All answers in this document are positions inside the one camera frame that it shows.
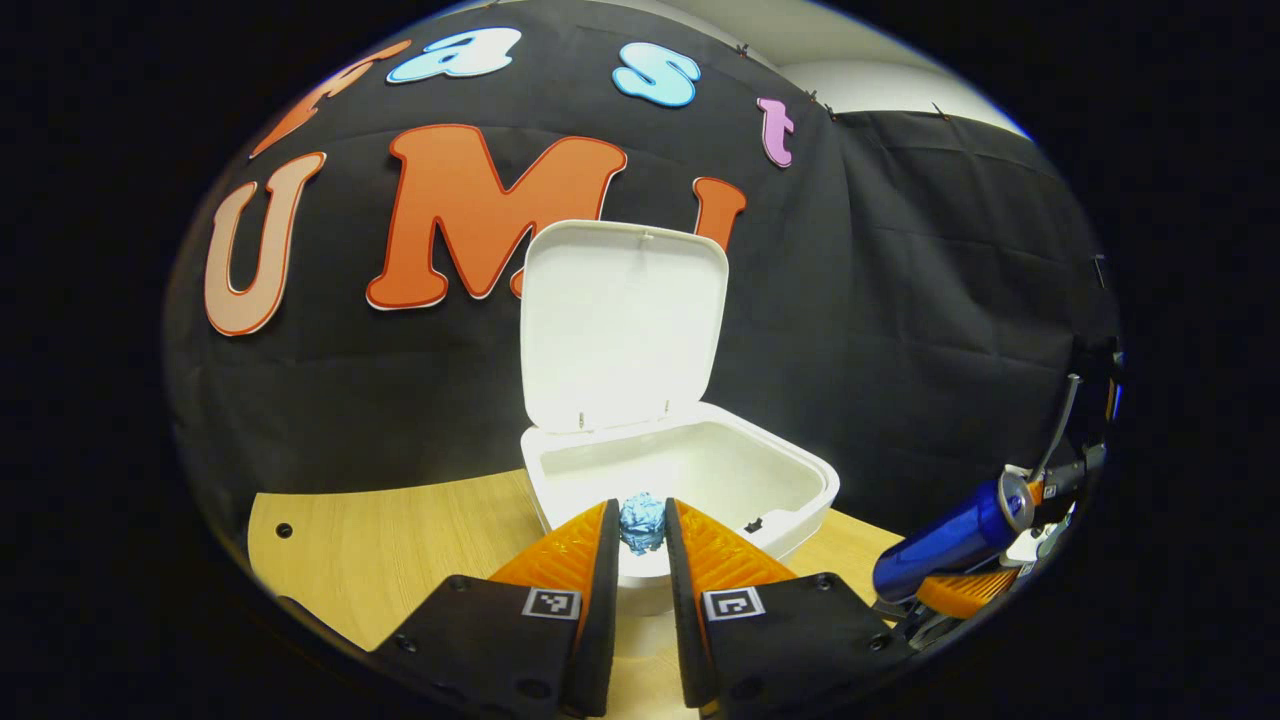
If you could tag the black backdrop cloth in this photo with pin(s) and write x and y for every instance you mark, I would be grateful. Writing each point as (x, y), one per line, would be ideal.
(900, 300)

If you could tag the row of small cloth clips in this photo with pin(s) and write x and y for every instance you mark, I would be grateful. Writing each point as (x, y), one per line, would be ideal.
(742, 49)

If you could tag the blue paper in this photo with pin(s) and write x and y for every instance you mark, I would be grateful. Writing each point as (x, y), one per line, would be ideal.
(642, 522)

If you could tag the blue pop can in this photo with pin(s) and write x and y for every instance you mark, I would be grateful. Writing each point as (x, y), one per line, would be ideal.
(940, 545)

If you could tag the white desktop garbage bin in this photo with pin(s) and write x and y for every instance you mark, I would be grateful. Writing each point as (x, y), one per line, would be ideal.
(620, 330)

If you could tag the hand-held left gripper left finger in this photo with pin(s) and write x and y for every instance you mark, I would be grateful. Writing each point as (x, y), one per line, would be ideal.
(600, 620)

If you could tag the wooden desktop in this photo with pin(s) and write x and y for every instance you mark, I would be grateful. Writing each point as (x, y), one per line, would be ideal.
(400, 550)

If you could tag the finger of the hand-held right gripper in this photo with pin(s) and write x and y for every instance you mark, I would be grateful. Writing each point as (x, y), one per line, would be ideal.
(965, 592)
(1075, 470)

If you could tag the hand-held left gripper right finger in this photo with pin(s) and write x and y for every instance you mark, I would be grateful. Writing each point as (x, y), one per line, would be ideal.
(685, 620)

